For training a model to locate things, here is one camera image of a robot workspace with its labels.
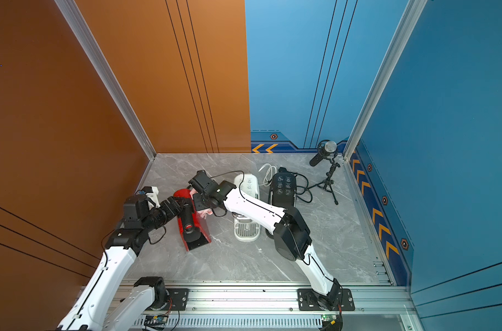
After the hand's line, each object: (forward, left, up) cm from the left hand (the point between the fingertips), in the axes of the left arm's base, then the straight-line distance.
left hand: (183, 201), depth 80 cm
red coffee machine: (-11, -6, +2) cm, 12 cm away
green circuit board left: (-37, +6, -20) cm, 42 cm away
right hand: (+2, -5, -3) cm, 6 cm away
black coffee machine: (+1, -38, +6) cm, 39 cm away
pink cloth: (-4, -8, -2) cm, 9 cm away
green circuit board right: (-37, -55, -17) cm, 68 cm away
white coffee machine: (-4, -25, -15) cm, 29 cm away
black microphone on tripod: (+23, -59, +7) cm, 64 cm away
